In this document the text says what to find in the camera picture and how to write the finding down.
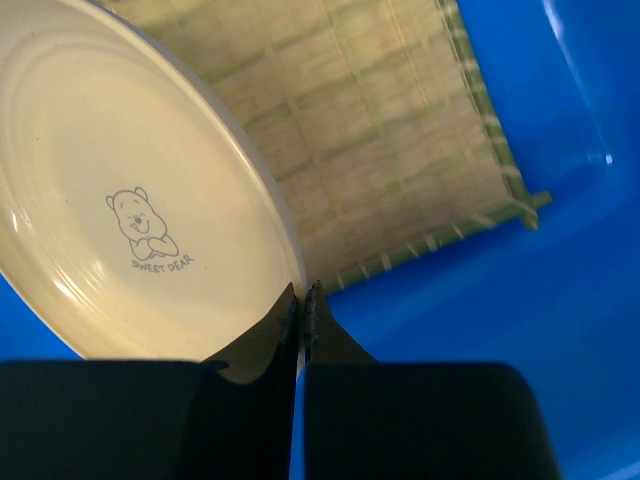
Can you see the beige bear plate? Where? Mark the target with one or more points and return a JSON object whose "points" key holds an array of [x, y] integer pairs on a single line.
{"points": [[137, 218]]}

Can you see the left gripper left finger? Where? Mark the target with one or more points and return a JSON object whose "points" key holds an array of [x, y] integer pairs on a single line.
{"points": [[227, 417]]}

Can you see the blue plastic bin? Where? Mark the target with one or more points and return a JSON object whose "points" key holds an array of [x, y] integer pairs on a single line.
{"points": [[558, 303]]}

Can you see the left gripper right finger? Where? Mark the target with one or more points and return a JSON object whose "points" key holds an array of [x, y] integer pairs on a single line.
{"points": [[367, 419]]}

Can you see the bamboo woven mat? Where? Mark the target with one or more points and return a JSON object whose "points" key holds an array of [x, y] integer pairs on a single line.
{"points": [[373, 116]]}

